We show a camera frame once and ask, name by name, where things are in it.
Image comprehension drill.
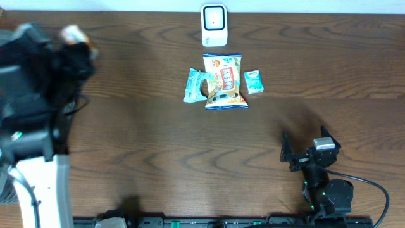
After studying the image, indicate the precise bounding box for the grey plastic basket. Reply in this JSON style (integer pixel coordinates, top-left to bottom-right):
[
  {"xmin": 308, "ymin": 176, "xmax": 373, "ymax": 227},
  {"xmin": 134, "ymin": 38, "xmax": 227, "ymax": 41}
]
[{"xmin": 1, "ymin": 30, "xmax": 18, "ymax": 205}]

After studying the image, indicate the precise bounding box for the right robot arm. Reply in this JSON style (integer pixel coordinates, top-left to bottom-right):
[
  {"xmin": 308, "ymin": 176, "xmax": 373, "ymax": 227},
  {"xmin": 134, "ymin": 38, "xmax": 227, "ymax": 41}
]
[{"xmin": 280, "ymin": 126, "xmax": 354, "ymax": 224}]

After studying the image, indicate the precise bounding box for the white barcode scanner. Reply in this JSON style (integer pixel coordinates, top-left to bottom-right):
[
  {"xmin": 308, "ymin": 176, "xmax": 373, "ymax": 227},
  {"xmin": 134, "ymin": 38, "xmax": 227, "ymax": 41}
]
[{"xmin": 201, "ymin": 4, "xmax": 228, "ymax": 48}]

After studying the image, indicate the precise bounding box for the yellow snack bag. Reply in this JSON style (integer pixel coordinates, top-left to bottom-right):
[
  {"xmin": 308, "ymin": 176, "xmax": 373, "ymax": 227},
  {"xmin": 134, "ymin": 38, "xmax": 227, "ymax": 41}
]
[{"xmin": 203, "ymin": 53, "xmax": 248, "ymax": 110}]

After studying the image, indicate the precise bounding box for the light teal snack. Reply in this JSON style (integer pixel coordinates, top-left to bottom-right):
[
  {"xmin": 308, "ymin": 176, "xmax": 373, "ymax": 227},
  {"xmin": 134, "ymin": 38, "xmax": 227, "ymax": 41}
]
[{"xmin": 183, "ymin": 68, "xmax": 212, "ymax": 103}]

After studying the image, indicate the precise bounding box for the orange tissue pack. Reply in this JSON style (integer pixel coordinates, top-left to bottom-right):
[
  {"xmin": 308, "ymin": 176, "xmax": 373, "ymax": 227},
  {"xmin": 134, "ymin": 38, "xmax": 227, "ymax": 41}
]
[{"xmin": 59, "ymin": 25, "xmax": 99, "ymax": 60}]

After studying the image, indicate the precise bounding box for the teal tissue pack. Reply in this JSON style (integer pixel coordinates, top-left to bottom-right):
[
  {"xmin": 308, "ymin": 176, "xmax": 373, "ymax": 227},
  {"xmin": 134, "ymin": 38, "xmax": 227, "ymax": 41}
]
[{"xmin": 244, "ymin": 70, "xmax": 264, "ymax": 94}]

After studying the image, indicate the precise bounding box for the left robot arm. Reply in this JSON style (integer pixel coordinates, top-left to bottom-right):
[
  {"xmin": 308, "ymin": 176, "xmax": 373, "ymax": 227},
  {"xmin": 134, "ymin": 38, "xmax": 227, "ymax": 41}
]
[{"xmin": 1, "ymin": 23, "xmax": 97, "ymax": 227}]

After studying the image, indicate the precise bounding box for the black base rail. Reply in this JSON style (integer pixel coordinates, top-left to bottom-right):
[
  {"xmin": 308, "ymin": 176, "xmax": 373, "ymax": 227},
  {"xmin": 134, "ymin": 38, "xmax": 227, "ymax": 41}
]
[{"xmin": 73, "ymin": 214, "xmax": 373, "ymax": 228}]

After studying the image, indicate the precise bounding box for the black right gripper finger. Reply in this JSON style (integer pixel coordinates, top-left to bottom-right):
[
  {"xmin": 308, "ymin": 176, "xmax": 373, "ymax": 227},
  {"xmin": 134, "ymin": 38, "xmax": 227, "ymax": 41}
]
[
  {"xmin": 280, "ymin": 132, "xmax": 294, "ymax": 162},
  {"xmin": 320, "ymin": 125, "xmax": 341, "ymax": 149}
]

